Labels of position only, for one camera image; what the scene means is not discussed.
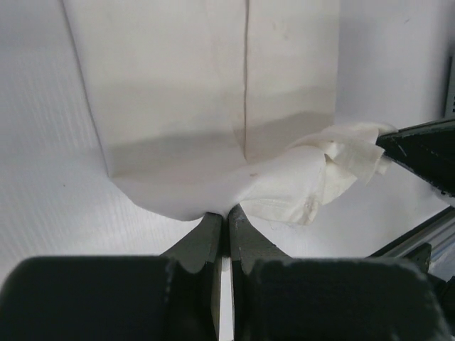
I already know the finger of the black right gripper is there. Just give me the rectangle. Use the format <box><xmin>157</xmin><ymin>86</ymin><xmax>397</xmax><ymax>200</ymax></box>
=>
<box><xmin>376</xmin><ymin>119</ymin><xmax>454</xmax><ymax>197</ymax></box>

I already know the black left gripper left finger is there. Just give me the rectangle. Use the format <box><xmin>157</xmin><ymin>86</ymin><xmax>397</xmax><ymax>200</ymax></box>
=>
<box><xmin>1</xmin><ymin>213</ymin><xmax>223</xmax><ymax>340</ymax></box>

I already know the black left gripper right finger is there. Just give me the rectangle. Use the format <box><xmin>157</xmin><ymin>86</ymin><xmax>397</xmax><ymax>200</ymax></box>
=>
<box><xmin>229</xmin><ymin>207</ymin><xmax>448</xmax><ymax>340</ymax></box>

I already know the cream white t shirt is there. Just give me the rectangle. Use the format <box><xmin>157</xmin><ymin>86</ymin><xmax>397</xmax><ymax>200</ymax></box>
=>
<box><xmin>64</xmin><ymin>1</ymin><xmax>392</xmax><ymax>224</ymax></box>

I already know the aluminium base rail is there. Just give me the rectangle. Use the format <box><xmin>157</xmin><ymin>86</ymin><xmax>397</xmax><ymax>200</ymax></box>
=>
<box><xmin>370</xmin><ymin>207</ymin><xmax>454</xmax><ymax>260</ymax></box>

